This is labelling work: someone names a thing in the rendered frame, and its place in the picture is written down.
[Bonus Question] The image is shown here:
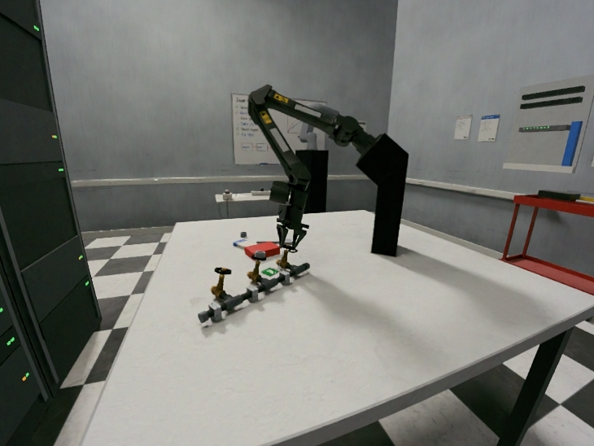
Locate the red block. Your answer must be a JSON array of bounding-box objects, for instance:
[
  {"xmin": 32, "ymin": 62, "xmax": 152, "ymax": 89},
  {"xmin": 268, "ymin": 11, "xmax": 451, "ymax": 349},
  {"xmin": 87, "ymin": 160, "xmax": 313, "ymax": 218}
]
[{"xmin": 244, "ymin": 242, "xmax": 280, "ymax": 259}]

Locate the green tag with silver chain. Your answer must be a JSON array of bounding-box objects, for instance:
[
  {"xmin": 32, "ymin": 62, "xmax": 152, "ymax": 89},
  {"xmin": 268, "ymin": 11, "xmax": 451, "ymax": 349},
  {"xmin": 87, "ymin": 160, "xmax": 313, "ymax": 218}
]
[{"xmin": 261, "ymin": 260, "xmax": 281, "ymax": 277}]

